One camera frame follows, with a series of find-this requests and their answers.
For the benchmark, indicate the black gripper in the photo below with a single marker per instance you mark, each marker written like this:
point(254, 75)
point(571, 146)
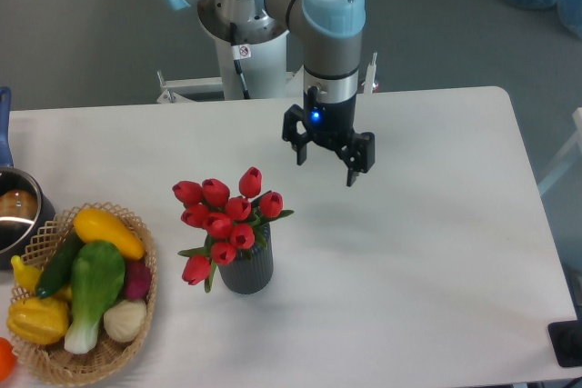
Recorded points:
point(330, 125)

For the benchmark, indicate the red tulip bouquet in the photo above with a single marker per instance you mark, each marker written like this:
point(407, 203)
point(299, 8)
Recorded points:
point(231, 222)

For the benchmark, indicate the dark grey ribbed vase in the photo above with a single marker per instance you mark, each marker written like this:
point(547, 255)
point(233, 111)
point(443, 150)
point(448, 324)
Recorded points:
point(250, 273)

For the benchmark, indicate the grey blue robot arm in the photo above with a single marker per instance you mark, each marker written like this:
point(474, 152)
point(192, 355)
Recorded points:
point(250, 38)

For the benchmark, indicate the purple radish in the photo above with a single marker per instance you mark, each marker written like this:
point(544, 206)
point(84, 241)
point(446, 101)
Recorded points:
point(138, 279)

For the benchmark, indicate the yellow squash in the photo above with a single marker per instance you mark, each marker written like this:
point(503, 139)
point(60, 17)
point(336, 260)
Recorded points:
point(95, 225)

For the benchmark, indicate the green bok choy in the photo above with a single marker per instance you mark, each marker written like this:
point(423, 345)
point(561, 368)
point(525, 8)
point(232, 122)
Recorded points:
point(98, 274)

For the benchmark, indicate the green cucumber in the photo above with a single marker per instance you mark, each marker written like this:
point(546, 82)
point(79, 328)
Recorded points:
point(58, 270)

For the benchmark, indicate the black device at table edge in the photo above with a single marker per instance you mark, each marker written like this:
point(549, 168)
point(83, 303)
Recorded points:
point(565, 337)

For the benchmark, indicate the small yellow gourd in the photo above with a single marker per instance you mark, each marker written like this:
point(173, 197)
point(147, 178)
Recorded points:
point(27, 277)

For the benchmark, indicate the yellow bell pepper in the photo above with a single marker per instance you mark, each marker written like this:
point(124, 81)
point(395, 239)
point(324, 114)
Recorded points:
point(39, 321)

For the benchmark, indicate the woven wicker basket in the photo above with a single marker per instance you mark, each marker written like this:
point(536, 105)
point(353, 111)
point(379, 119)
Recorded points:
point(52, 364)

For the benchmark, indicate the orange fruit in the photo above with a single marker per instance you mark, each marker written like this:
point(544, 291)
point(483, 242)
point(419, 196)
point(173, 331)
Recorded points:
point(7, 359)

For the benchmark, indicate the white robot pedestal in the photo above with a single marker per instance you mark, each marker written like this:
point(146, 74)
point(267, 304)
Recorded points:
point(250, 38)

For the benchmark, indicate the white frame at right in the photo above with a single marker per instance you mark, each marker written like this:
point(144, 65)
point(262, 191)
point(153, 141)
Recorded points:
point(563, 159)

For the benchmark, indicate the blue handled steel pot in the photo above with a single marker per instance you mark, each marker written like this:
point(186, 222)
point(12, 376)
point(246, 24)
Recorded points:
point(24, 206)

